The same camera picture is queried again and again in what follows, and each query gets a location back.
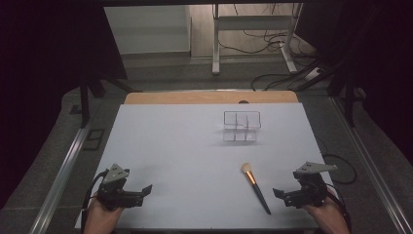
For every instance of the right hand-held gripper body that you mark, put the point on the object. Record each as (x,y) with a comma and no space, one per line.
(311,190)

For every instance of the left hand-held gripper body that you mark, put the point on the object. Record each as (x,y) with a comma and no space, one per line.
(112,191)

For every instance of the clear acrylic organizer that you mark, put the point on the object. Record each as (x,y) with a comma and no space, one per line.
(242,128)

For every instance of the person's left hand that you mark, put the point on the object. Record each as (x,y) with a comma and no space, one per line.
(104,219)

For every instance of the person's right hand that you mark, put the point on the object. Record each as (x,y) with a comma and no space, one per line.
(328,217)

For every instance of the white table mat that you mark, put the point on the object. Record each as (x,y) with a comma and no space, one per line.
(178,146)

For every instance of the black metal stand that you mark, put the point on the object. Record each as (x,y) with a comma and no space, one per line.
(84,100)
(349,97)

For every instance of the white power strip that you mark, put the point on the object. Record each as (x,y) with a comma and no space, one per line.
(314,74)

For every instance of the black curtain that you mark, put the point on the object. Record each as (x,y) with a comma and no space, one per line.
(383,65)
(48,65)

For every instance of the white cabinet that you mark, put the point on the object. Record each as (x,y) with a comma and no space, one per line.
(146,29)

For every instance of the aluminium rail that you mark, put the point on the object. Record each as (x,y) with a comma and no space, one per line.
(373,165)
(61,182)

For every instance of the white metal desk frame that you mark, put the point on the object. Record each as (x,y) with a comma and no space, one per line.
(215,45)

